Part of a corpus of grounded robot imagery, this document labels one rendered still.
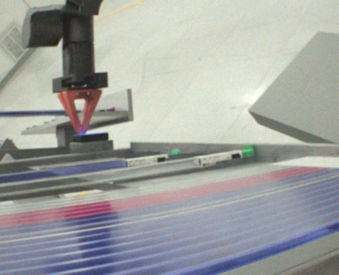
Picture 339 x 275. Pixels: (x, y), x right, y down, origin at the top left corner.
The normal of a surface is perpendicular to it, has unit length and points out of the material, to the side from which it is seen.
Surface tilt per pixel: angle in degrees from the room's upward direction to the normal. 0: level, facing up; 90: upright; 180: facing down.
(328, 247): 43
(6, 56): 90
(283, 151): 47
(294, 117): 0
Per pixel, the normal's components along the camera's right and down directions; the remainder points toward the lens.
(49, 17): 0.49, 0.43
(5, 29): 0.54, 0.00
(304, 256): -0.08, -1.00
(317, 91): -0.63, -0.66
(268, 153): -0.84, 0.10
